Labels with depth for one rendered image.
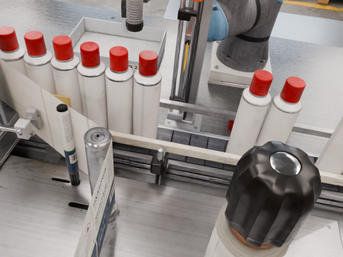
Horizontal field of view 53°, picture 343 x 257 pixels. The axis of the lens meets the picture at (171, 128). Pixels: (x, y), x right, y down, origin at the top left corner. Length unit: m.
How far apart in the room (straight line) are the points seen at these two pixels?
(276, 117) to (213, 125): 0.26
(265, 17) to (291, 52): 0.33
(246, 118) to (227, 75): 0.36
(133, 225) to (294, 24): 1.04
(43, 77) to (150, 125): 0.22
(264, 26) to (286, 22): 0.48
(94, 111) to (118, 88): 0.08
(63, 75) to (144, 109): 0.16
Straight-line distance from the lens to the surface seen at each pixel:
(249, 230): 0.35
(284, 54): 1.21
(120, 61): 0.61
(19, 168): 0.71
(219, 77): 0.98
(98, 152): 0.48
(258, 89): 0.60
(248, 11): 0.87
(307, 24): 1.45
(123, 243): 0.59
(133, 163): 0.72
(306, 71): 1.16
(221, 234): 0.40
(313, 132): 0.73
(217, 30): 0.82
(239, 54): 0.98
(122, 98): 0.65
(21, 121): 0.60
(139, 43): 1.13
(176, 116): 0.77
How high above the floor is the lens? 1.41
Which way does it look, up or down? 44 degrees down
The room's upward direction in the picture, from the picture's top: 7 degrees clockwise
